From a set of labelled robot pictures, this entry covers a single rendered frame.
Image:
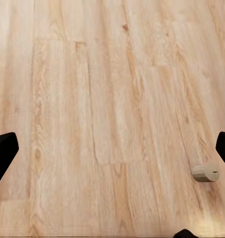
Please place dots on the pillar candle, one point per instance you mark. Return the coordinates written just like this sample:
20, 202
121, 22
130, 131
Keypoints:
207, 172

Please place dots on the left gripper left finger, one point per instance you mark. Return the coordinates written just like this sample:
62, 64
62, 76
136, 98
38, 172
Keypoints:
8, 149

